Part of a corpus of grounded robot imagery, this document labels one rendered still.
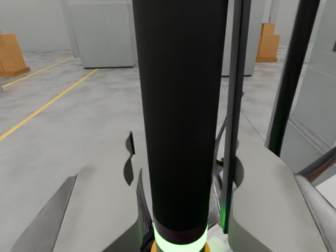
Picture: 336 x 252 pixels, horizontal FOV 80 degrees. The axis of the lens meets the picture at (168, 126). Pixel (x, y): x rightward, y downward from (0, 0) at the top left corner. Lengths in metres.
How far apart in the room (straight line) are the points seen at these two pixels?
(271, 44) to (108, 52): 5.65
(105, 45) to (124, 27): 0.87
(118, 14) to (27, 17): 7.96
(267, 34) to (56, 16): 10.60
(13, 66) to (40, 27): 6.23
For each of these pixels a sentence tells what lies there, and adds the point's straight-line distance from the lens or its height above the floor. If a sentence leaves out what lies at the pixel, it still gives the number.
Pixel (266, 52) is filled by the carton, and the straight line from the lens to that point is 8.44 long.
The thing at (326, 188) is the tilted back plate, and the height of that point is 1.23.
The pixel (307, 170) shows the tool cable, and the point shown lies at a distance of 0.29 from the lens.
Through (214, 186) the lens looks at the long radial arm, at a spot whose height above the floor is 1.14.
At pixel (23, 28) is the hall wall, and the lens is 14.77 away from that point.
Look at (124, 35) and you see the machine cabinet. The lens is 7.38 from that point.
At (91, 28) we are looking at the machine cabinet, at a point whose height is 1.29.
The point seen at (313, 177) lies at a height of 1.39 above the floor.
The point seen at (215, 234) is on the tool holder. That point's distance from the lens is 0.21.
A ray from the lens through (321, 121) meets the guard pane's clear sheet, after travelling 1.26.
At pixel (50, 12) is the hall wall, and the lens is 13.89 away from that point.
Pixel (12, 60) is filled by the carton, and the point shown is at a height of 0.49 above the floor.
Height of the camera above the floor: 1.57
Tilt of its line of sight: 29 degrees down
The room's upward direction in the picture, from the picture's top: 2 degrees counter-clockwise
